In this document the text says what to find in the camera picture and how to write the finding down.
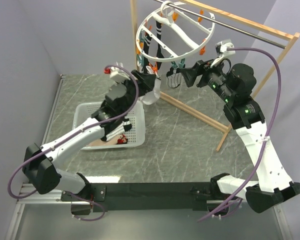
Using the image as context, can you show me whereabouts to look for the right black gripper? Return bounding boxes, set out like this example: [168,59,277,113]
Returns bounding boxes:
[179,55,235,104]

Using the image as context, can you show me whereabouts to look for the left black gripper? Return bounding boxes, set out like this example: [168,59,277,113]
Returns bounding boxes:
[115,69,156,117]

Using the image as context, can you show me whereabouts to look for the white black striped sock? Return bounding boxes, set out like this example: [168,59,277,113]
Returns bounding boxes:
[165,67,182,89]

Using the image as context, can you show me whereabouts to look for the round white clip hanger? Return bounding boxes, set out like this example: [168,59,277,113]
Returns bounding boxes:
[135,0,216,63]

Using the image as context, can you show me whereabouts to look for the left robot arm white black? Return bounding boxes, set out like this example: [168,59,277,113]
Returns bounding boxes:
[22,66,157,201]

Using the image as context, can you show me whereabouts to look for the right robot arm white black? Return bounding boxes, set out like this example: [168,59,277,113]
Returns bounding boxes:
[179,60,300,213]

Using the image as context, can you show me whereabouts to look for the teal clip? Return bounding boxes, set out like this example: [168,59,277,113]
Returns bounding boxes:
[171,58,186,69]

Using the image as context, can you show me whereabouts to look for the orange clip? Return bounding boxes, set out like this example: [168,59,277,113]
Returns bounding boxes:
[147,63,158,76]

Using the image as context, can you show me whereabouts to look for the white plastic basket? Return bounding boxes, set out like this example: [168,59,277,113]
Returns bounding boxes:
[72,101,146,151]

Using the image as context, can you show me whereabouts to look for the pink sock with red pattern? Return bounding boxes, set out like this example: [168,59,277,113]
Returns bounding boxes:
[87,134,128,147]

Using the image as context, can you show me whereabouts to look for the metal hanging rod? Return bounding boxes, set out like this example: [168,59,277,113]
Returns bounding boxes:
[167,3,286,49]

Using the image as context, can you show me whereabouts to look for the black base beam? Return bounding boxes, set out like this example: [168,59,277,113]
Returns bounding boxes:
[60,181,243,213]

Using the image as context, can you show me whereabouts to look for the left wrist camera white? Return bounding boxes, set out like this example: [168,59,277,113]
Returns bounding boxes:
[104,66,129,84]

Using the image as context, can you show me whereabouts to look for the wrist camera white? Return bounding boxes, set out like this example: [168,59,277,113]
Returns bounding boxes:
[210,39,236,68]
[104,66,129,84]

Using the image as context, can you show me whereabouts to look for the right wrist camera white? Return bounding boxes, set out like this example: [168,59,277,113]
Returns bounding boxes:
[210,39,236,68]

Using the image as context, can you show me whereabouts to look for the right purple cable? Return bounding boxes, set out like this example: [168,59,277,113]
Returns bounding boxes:
[196,47,282,223]

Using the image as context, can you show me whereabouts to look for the wooden drying rack frame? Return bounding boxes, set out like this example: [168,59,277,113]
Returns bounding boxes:
[132,0,300,136]

